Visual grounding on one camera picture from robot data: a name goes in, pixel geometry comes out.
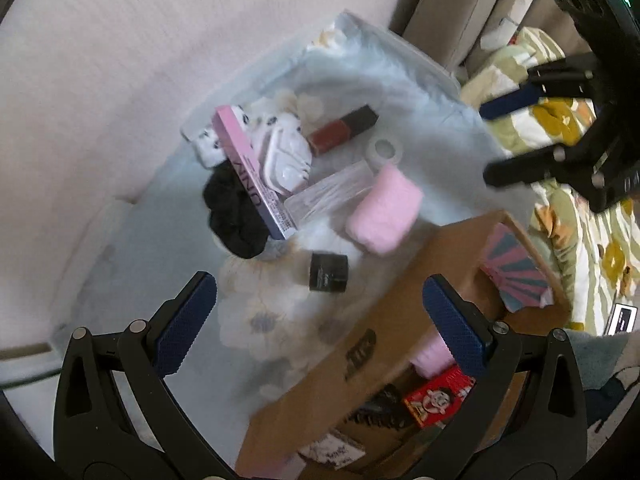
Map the pink fluffy cloth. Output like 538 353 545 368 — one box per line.
412 335 456 381

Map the white plastic case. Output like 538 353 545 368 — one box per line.
260 115 314 199

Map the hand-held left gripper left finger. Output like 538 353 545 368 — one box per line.
52 271 236 480

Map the light blue floral cloth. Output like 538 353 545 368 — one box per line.
50 9 512 480

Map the white printed card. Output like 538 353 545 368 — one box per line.
298 432 366 472

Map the black scrunchie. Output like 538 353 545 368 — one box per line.
202 165 274 260

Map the pink striped card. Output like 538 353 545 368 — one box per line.
479 222 554 314

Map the black white label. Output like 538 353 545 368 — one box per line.
605 303 639 336

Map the white panda print sock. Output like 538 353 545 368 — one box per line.
181 122 225 169
232 97 304 137

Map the clear plastic box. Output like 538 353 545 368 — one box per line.
284 160 376 232

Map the grey printed cloth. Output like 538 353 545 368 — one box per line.
565 329 640 433

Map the brown cardboard box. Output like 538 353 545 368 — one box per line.
235 210 573 480

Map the dark frilly item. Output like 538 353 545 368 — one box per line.
349 385 416 429

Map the pink rolled towel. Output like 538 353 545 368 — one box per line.
346 164 422 255

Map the long pink cosmetics box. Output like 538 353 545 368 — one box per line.
211 105 301 241

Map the red lip gloss tube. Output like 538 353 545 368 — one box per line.
306 105 379 156

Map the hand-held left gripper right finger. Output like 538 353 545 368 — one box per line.
405 274 588 480

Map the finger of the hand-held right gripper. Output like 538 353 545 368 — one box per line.
479 54 601 122
483 127 626 211

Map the white pillow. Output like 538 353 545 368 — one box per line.
481 0 542 52

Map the yellow green floral blanket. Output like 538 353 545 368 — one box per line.
460 25 640 337

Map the small black jar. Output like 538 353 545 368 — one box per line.
308 252 349 293

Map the red snack packet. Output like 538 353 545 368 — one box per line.
403 365 476 430

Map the beige sofa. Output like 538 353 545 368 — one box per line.
390 0 596 81

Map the clear tape roll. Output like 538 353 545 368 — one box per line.
365 137 405 169

